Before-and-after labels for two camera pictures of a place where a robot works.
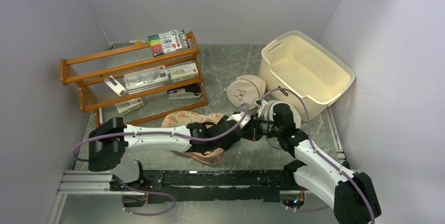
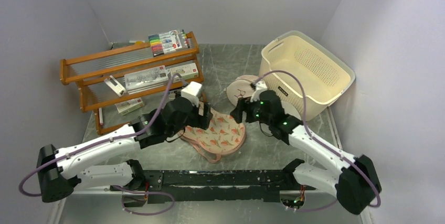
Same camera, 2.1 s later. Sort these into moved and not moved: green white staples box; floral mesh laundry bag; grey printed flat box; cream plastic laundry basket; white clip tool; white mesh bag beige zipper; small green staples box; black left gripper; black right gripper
Moved: floral mesh laundry bag; black right gripper; black left gripper
Not moved: white mesh bag beige zipper; small green staples box; cream plastic laundry basket; green white staples box; grey printed flat box; white clip tool
